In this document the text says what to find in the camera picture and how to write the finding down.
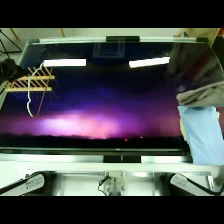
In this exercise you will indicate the pale blue garment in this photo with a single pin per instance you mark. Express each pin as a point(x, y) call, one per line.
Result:
point(203, 133)

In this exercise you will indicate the grey garment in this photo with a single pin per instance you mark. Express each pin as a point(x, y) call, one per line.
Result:
point(203, 95)

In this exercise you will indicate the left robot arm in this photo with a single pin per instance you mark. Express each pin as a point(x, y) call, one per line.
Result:
point(30, 185)

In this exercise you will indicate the brown clothes hanger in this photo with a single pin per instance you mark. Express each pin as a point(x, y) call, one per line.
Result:
point(31, 83)

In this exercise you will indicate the silver frame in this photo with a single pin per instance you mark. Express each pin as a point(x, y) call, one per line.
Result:
point(80, 182)

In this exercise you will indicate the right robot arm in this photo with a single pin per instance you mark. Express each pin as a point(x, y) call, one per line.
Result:
point(180, 182)

